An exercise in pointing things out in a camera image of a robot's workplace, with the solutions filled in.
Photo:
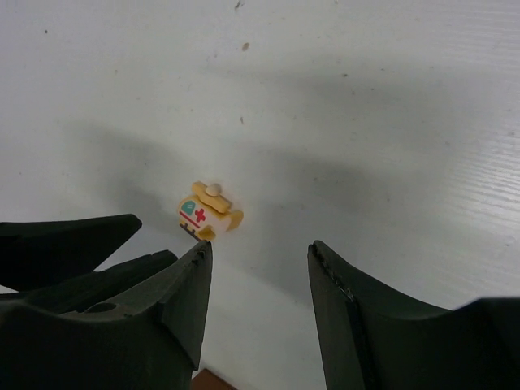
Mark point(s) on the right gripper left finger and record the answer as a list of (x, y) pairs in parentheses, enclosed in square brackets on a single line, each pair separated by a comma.
[(137, 325)]

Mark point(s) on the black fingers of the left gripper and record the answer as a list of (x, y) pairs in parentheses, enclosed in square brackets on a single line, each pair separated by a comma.
[(53, 265)]

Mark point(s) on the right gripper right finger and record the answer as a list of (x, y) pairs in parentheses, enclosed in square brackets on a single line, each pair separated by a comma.
[(372, 336)]

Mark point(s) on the small patterned wood block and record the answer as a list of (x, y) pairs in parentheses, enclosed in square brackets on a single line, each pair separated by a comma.
[(207, 213)]

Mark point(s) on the brown rectangular wood block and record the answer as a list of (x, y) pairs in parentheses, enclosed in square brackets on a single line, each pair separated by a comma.
[(207, 380)]

